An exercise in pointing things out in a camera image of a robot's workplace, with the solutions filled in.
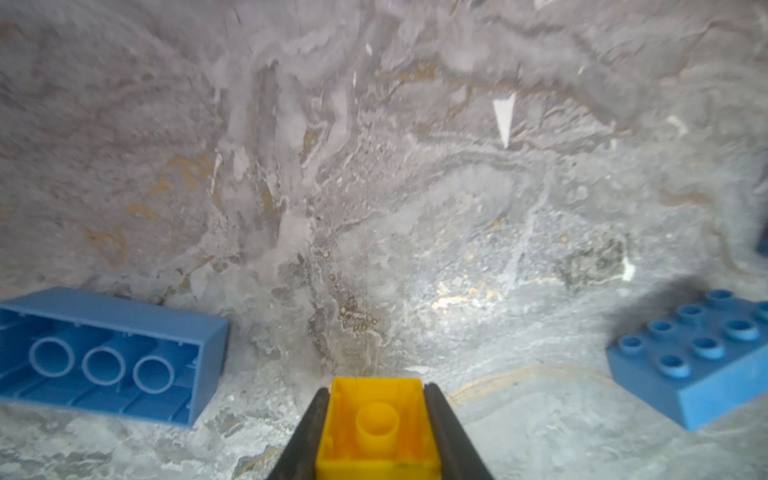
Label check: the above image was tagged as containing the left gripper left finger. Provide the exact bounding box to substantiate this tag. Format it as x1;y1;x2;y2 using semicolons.
267;387;330;480

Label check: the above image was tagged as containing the yellow square lego brick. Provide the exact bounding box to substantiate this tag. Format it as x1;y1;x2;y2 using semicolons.
315;378;441;480

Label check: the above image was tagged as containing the blue lego brick left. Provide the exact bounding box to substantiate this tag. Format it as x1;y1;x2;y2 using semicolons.
1;287;229;427

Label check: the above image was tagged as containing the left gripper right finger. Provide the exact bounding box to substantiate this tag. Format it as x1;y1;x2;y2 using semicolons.
424;383;494;480

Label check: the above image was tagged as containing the light blue lego brick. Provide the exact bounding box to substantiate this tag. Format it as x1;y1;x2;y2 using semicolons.
606;290;767;431

